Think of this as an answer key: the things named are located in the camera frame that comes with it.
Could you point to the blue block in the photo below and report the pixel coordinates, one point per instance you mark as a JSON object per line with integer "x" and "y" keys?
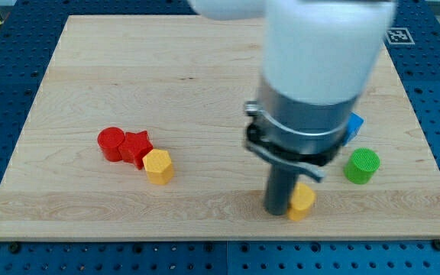
{"x": 355, "y": 123}

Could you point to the black white fiducial marker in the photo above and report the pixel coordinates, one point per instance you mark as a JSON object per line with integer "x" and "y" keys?
{"x": 399, "y": 36}

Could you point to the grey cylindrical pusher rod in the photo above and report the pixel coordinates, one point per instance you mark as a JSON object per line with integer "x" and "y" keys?
{"x": 280, "y": 186}

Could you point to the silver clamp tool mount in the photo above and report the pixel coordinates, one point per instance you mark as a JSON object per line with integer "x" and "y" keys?
{"x": 294, "y": 136}

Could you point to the yellow hexagon block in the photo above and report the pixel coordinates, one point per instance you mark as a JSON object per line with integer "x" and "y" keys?
{"x": 158, "y": 166}

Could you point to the green cylinder block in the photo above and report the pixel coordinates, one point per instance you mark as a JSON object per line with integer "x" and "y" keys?
{"x": 361, "y": 166}

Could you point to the yellow rounded block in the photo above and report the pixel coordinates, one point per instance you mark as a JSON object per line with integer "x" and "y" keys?
{"x": 301, "y": 202}

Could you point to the light wooden board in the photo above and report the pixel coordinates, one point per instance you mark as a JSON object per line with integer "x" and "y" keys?
{"x": 184, "y": 80}

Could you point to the red star block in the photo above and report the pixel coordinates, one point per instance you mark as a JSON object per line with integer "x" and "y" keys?
{"x": 135, "y": 147}

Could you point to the red cylinder block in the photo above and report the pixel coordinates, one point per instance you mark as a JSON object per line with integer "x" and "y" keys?
{"x": 109, "y": 141}

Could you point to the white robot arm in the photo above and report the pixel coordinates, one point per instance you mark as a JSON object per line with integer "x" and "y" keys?
{"x": 317, "y": 58}

